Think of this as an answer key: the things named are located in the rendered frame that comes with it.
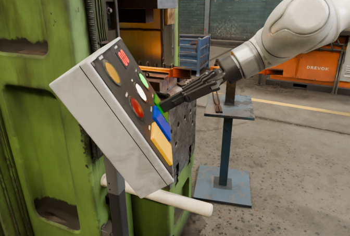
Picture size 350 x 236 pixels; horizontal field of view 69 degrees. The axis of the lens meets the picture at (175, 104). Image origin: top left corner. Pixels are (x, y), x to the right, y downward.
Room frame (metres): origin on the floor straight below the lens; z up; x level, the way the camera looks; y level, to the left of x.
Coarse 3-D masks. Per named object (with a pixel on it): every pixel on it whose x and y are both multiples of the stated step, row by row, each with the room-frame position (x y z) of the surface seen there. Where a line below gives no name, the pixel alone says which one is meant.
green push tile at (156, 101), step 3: (156, 96) 0.70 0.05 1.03; (156, 99) 0.68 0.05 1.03; (156, 102) 0.66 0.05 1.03; (159, 102) 0.69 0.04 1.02; (156, 105) 0.64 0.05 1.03; (159, 105) 0.67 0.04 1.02; (159, 108) 0.65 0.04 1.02; (162, 111) 0.66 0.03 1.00; (162, 114) 0.64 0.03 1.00; (165, 114) 0.67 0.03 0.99; (165, 117) 0.65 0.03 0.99
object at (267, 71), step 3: (213, 66) 1.51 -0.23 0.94; (216, 66) 1.51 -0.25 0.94; (210, 69) 1.49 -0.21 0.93; (264, 69) 1.42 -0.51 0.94; (267, 69) 1.42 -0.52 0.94; (270, 69) 1.41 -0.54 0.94; (273, 69) 1.41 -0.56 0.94; (276, 69) 1.41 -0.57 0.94; (279, 69) 1.41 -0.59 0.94; (282, 69) 1.41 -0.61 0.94; (258, 72) 1.43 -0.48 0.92; (261, 72) 1.42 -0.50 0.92; (264, 72) 1.41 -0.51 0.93; (267, 72) 1.42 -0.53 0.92; (270, 72) 1.42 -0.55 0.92; (273, 72) 1.42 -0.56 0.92; (276, 72) 1.41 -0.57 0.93; (279, 72) 1.41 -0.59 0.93; (282, 72) 1.41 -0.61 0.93; (282, 75) 1.40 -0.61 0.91
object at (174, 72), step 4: (144, 68) 1.18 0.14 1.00; (148, 68) 1.17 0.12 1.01; (152, 68) 1.17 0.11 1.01; (156, 68) 1.17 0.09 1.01; (160, 68) 1.17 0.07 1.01; (164, 68) 1.17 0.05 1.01; (172, 68) 1.14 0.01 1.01; (176, 68) 1.12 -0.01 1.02; (180, 68) 1.12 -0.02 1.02; (184, 68) 1.12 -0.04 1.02; (188, 68) 1.12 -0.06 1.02; (172, 72) 1.12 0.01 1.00; (176, 72) 1.13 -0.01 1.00; (180, 72) 1.12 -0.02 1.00; (184, 72) 1.11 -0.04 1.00; (188, 72) 1.11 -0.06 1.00; (172, 76) 1.12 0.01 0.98; (176, 76) 1.13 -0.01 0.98; (180, 76) 1.12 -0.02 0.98; (184, 76) 1.11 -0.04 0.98; (188, 76) 1.11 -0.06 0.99
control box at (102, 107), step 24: (120, 48) 0.65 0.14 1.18; (72, 72) 0.40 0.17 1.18; (96, 72) 0.41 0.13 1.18; (120, 72) 0.53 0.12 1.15; (72, 96) 0.40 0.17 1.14; (96, 96) 0.40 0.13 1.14; (120, 96) 0.44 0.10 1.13; (96, 120) 0.40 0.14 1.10; (120, 120) 0.41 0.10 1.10; (144, 120) 0.48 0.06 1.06; (168, 120) 0.67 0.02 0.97; (96, 144) 0.40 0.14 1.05; (120, 144) 0.41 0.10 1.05; (144, 144) 0.41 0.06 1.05; (120, 168) 0.41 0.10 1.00; (144, 168) 0.41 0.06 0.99; (168, 168) 0.43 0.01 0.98; (144, 192) 0.41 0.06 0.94
